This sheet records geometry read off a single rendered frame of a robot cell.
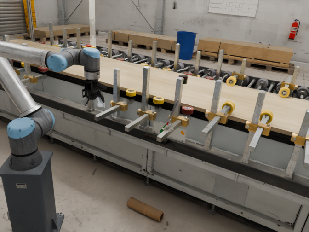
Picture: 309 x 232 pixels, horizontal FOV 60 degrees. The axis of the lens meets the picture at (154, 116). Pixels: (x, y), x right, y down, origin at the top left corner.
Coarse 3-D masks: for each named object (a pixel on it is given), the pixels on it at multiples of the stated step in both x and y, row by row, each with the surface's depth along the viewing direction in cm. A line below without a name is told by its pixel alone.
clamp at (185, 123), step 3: (168, 117) 182; (171, 117) 181; (174, 117) 179; (177, 117) 179; (180, 117) 179; (183, 117) 180; (174, 120) 180; (183, 120) 177; (186, 120) 176; (183, 123) 177; (186, 123) 177; (183, 126) 178; (186, 126) 178
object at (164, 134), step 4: (184, 116) 184; (188, 116) 187; (180, 120) 178; (172, 124) 171; (176, 124) 172; (180, 124) 178; (176, 128) 173; (164, 132) 161; (168, 132) 162; (160, 136) 156; (164, 136) 158; (156, 140) 157; (160, 140) 155
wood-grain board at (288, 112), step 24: (48, 48) 331; (72, 72) 246; (120, 72) 257; (168, 72) 270; (168, 96) 206; (192, 96) 210; (240, 96) 218; (288, 96) 227; (240, 120) 178; (288, 120) 181
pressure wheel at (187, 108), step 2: (184, 106) 188; (186, 106) 189; (188, 106) 189; (190, 106) 189; (182, 108) 186; (184, 108) 185; (186, 108) 186; (188, 108) 186; (190, 108) 186; (192, 108) 186; (182, 110) 186; (184, 110) 184; (186, 110) 183; (188, 110) 183; (190, 110) 183; (192, 110) 184; (182, 112) 186; (184, 112) 184; (186, 112) 184; (188, 112) 184; (190, 112) 184; (192, 112) 185; (188, 114) 184
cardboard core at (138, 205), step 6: (132, 198) 218; (132, 204) 215; (138, 204) 213; (144, 204) 213; (138, 210) 213; (144, 210) 210; (150, 210) 208; (156, 210) 208; (150, 216) 208; (156, 216) 205; (162, 216) 211
